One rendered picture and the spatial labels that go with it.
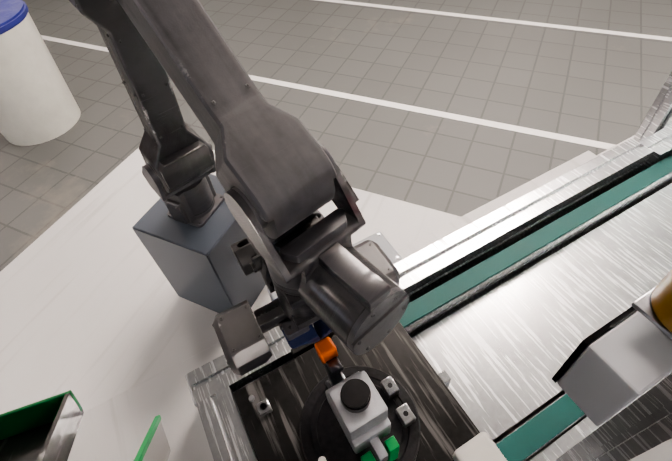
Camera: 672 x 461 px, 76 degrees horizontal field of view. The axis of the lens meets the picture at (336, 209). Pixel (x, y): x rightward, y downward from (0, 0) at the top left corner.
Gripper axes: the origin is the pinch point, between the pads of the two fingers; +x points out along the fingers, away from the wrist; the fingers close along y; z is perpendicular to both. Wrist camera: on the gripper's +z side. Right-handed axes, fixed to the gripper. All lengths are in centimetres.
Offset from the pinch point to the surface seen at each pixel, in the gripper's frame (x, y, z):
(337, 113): 112, -88, 169
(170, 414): 23.3, 22.4, 9.5
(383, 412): 0.6, -1.7, -11.4
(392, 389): 8.5, -5.3, -8.0
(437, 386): 12.0, -11.0, -9.6
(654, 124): 15, -82, 11
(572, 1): 112, -308, 191
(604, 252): 17, -50, -5
